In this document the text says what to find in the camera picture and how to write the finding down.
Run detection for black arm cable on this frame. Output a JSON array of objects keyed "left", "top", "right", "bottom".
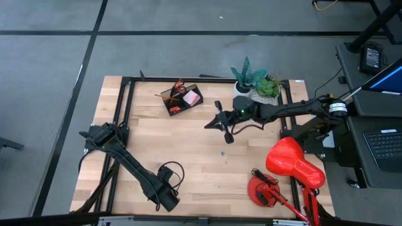
[
  {"left": 158, "top": 161, "right": 186, "bottom": 197},
  {"left": 231, "top": 123, "right": 266, "bottom": 136}
]

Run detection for black mesh desk organizer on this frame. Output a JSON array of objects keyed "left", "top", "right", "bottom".
[{"left": 160, "top": 83, "right": 204, "bottom": 117}]

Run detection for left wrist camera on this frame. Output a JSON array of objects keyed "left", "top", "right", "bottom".
[{"left": 156, "top": 166, "right": 175, "bottom": 182}]

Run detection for yellow cable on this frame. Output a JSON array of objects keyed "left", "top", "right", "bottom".
[{"left": 313, "top": 0, "right": 339, "bottom": 11}]

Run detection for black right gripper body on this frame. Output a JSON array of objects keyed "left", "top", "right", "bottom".
[{"left": 214, "top": 100, "right": 240, "bottom": 145}]

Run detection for dark grey desk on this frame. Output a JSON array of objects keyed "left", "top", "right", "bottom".
[
  {"left": 345, "top": 116, "right": 402, "bottom": 189},
  {"left": 335, "top": 42, "right": 402, "bottom": 117}
]

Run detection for orange-handled scissors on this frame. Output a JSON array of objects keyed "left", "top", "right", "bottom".
[{"left": 169, "top": 78, "right": 187, "bottom": 98}]

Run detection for green succulent in patterned pot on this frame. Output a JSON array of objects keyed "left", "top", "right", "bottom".
[{"left": 251, "top": 74, "right": 283, "bottom": 106}]

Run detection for teal plant in white pot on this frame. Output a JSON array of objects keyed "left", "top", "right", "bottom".
[{"left": 230, "top": 56, "right": 269, "bottom": 100}]

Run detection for laptop screen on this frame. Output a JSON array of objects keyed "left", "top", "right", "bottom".
[{"left": 361, "top": 57, "right": 402, "bottom": 95}]

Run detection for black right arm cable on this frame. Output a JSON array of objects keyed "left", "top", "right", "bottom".
[{"left": 231, "top": 123, "right": 266, "bottom": 136}]

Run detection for black laptop keyboard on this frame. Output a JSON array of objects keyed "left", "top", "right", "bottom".
[{"left": 362, "top": 127, "right": 402, "bottom": 173}]

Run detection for black aluminium table frame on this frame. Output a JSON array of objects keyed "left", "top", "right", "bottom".
[{"left": 69, "top": 70, "right": 335, "bottom": 220}]

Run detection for black power brick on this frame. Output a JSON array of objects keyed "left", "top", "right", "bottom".
[{"left": 359, "top": 43, "right": 384, "bottom": 75}]

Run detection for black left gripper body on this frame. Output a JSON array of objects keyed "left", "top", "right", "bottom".
[{"left": 146, "top": 180, "right": 182, "bottom": 213}]

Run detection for grey furniture leg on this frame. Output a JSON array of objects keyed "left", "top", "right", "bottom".
[{"left": 0, "top": 136, "right": 25, "bottom": 151}]

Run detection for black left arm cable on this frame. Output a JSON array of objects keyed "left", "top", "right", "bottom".
[{"left": 158, "top": 161, "right": 186, "bottom": 197}]

